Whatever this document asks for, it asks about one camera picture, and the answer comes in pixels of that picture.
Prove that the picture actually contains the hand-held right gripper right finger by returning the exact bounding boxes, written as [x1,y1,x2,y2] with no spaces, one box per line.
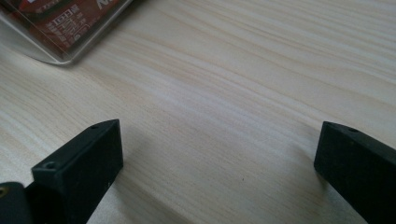
[313,120,396,224]

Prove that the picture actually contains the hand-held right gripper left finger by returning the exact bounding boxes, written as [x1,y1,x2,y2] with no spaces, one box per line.
[25,119,124,224]

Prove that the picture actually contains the clear plastic box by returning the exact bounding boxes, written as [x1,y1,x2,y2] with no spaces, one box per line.
[0,0,135,65]

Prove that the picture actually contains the red printed packet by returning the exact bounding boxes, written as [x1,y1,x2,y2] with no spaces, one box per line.
[0,0,124,54]

